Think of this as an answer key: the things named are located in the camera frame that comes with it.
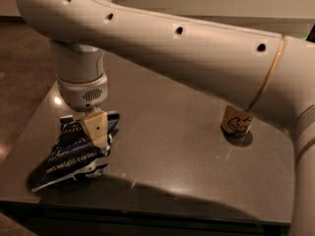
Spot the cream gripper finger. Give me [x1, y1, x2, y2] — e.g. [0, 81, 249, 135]
[75, 107, 110, 153]

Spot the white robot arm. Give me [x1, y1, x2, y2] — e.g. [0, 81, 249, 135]
[16, 0, 315, 236]

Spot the gold soda can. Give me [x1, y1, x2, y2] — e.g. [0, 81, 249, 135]
[221, 105, 254, 138]

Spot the blue potato chip bag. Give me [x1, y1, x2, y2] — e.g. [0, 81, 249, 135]
[31, 111, 120, 193]

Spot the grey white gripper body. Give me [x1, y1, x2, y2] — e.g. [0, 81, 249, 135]
[57, 74, 108, 112]

